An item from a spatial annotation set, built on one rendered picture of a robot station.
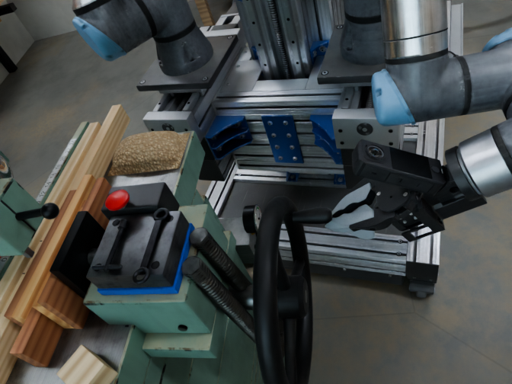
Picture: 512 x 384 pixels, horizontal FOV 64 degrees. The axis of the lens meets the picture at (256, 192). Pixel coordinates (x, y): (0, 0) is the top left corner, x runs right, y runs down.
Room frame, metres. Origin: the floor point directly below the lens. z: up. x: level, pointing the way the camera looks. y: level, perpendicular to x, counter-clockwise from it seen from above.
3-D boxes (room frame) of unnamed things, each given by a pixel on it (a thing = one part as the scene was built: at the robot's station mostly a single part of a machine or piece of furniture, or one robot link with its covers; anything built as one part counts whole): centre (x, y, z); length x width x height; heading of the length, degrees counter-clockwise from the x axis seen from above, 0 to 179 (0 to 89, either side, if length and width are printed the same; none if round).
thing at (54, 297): (0.40, 0.24, 0.94); 0.20 x 0.01 x 0.08; 157
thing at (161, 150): (0.61, 0.15, 0.92); 0.14 x 0.09 x 0.04; 67
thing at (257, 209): (0.58, 0.03, 0.65); 0.06 x 0.04 x 0.08; 157
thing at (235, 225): (0.61, 0.10, 0.58); 0.12 x 0.08 x 0.08; 67
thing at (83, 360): (0.24, 0.26, 0.92); 0.05 x 0.04 x 0.03; 39
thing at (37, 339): (0.38, 0.28, 0.92); 0.23 x 0.02 x 0.05; 157
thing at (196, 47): (1.06, 0.04, 0.87); 0.15 x 0.15 x 0.10
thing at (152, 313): (0.34, 0.15, 0.91); 0.15 x 0.14 x 0.09; 157
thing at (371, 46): (0.79, -0.37, 0.87); 0.15 x 0.15 x 0.10
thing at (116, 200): (0.38, 0.16, 1.02); 0.03 x 0.03 x 0.01
